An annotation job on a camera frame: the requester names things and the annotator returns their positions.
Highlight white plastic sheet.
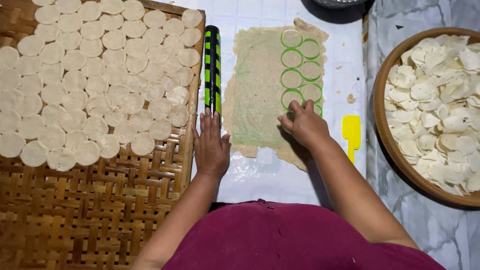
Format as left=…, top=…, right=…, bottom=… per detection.
left=157, top=0, right=368, bottom=209

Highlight maroon shirt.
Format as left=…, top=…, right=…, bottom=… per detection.
left=161, top=200, right=447, bottom=270

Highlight woven bamboo tray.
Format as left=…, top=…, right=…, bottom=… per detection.
left=0, top=0, right=206, bottom=270

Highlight yellow plastic scraper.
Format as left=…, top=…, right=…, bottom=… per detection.
left=342, top=115, right=361, bottom=164

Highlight black green striped rolling pin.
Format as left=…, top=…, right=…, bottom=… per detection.
left=204, top=25, right=222, bottom=118

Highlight person's left hand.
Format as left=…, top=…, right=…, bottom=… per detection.
left=191, top=108, right=231, bottom=179

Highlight marble print plastic sheet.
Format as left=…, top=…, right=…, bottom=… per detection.
left=362, top=0, right=480, bottom=270

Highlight person's right hand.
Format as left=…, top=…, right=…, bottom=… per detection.
left=277, top=99, right=333, bottom=150

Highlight pile of dried white crackers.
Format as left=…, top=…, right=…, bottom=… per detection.
left=384, top=34, right=480, bottom=196

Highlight rolled dough sheet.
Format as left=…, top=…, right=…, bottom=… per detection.
left=222, top=17, right=330, bottom=173

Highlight metal pot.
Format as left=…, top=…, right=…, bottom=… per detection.
left=313, top=0, right=370, bottom=9

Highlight round dough cutter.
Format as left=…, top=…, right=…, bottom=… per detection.
left=280, top=111, right=297, bottom=135

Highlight layer of raw dough discs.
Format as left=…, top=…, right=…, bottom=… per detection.
left=0, top=0, right=204, bottom=172

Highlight round woven basket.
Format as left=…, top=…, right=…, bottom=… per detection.
left=373, top=27, right=480, bottom=208

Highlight freshly cut dough rounds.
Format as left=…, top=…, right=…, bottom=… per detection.
left=281, top=30, right=322, bottom=109

